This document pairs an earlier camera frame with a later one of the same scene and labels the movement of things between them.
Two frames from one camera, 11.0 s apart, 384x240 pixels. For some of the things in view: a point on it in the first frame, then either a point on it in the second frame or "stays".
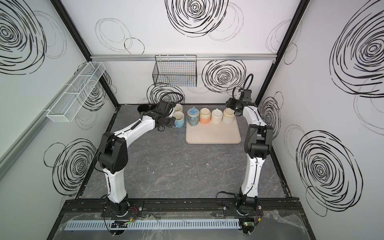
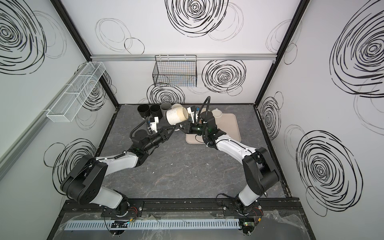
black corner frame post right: x=293 y=25 stays
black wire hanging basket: x=179 y=70 stays
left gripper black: x=169 y=120 -> x=165 y=132
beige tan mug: x=228 y=115 -> x=177 y=114
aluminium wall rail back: x=199 y=57 stays
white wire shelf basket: x=67 y=105 stays
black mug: x=143 y=108 stays
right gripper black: x=233 y=105 -> x=187 y=127
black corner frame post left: x=74 y=31 stays
